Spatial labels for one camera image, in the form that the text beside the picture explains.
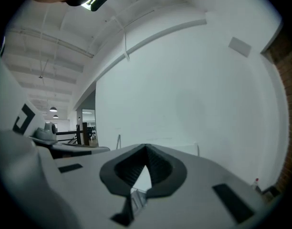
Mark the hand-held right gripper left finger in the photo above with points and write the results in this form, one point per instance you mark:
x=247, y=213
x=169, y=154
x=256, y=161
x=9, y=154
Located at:
x=84, y=190

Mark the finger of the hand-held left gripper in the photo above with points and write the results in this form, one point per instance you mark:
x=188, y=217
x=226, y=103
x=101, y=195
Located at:
x=88, y=149

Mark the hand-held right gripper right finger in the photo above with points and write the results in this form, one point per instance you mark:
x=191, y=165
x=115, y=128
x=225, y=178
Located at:
x=198, y=180

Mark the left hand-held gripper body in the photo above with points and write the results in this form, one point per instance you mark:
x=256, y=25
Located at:
x=14, y=99

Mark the dark wooden railing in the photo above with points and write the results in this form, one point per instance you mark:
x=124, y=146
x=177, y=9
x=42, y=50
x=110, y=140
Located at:
x=85, y=133

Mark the black pendant lamp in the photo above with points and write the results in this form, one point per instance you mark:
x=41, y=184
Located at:
x=55, y=116
x=53, y=109

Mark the clear bottle with red cap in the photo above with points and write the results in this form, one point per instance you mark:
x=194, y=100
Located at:
x=256, y=184

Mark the white wall panel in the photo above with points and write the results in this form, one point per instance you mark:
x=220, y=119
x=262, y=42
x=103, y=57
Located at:
x=240, y=46

